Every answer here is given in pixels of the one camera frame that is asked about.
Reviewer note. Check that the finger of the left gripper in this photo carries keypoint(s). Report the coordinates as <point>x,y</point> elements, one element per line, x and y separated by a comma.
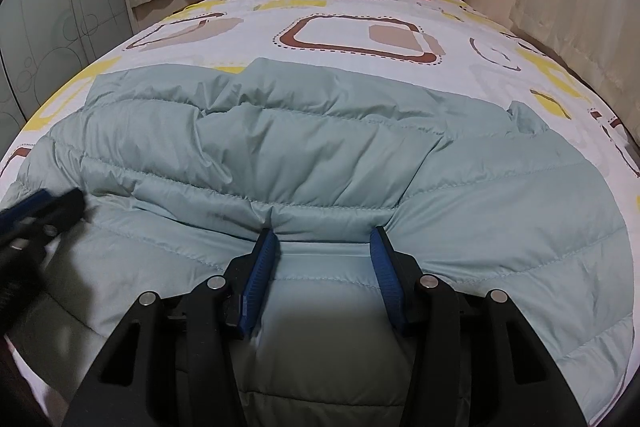
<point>49,222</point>
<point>23,209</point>

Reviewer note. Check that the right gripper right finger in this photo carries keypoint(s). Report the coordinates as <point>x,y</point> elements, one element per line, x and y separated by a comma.
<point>477,360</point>

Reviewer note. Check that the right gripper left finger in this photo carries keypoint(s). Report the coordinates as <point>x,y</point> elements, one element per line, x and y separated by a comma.
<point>168,361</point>

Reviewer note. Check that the light green puffer jacket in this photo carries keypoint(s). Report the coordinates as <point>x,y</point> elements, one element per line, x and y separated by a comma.
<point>184,166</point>

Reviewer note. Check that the frosted glass wardrobe door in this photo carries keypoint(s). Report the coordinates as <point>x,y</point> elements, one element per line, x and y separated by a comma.
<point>44,43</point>

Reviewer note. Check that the patterned white bed sheet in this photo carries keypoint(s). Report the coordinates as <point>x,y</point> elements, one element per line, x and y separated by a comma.
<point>442,45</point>

